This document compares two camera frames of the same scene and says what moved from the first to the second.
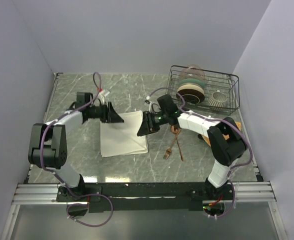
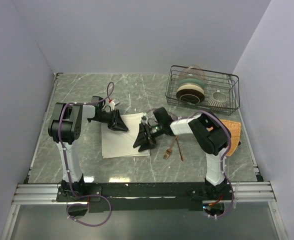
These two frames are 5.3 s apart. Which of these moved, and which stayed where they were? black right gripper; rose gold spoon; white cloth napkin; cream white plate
Moved: black right gripper
Stayed: white cloth napkin; cream white plate; rose gold spoon
